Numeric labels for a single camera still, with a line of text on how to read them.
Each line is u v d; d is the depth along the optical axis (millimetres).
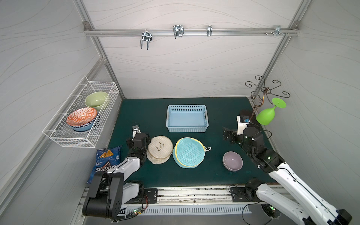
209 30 733
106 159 817
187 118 1102
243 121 615
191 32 807
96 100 733
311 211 412
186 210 703
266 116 794
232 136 641
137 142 679
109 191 420
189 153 783
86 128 575
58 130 574
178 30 763
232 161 858
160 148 879
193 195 749
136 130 751
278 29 765
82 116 638
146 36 783
